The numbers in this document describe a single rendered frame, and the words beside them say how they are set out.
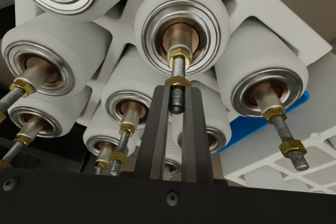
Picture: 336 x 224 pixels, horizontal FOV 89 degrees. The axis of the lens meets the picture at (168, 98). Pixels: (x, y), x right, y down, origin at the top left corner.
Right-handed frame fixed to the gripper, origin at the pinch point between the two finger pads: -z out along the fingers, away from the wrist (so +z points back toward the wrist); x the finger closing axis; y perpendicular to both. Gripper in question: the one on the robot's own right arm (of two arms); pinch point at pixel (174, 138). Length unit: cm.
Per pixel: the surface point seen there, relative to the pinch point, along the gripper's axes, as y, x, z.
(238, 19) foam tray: -0.2, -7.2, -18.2
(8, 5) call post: 1.4, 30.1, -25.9
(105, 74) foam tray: 9.4, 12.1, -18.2
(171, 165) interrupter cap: 24.6, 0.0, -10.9
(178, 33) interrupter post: -1.1, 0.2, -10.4
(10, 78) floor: 26, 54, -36
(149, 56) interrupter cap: 1.5, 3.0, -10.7
